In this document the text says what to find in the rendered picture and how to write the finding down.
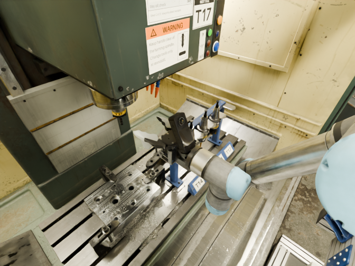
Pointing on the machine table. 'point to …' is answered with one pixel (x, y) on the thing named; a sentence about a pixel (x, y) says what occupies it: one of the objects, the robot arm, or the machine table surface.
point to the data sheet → (167, 10)
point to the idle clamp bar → (153, 161)
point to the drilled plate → (123, 180)
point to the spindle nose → (107, 104)
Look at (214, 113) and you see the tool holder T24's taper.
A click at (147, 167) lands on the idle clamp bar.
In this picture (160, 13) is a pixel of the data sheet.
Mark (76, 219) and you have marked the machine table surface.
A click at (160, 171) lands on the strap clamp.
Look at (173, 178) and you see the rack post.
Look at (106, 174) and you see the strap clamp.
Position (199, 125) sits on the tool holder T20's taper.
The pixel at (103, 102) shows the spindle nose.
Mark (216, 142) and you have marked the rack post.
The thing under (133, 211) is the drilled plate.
